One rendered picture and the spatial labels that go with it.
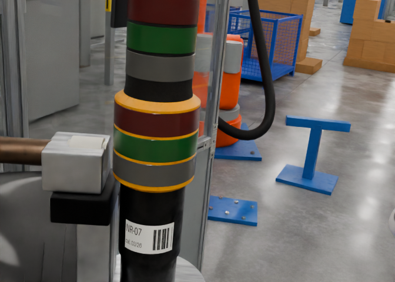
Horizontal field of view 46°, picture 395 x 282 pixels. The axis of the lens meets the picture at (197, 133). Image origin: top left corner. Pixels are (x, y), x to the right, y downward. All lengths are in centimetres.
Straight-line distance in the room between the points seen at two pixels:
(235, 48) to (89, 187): 387
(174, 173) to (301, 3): 802
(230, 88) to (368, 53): 562
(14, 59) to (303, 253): 234
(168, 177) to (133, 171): 2
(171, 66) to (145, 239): 9
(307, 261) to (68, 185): 276
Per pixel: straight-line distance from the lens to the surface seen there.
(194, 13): 22
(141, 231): 25
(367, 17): 945
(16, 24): 106
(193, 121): 23
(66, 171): 24
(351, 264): 307
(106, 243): 26
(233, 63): 411
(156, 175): 23
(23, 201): 44
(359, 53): 957
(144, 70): 22
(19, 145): 25
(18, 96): 109
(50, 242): 42
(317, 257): 304
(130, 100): 22
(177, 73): 22
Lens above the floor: 162
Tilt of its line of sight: 20 degrees down
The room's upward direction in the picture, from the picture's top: 5 degrees clockwise
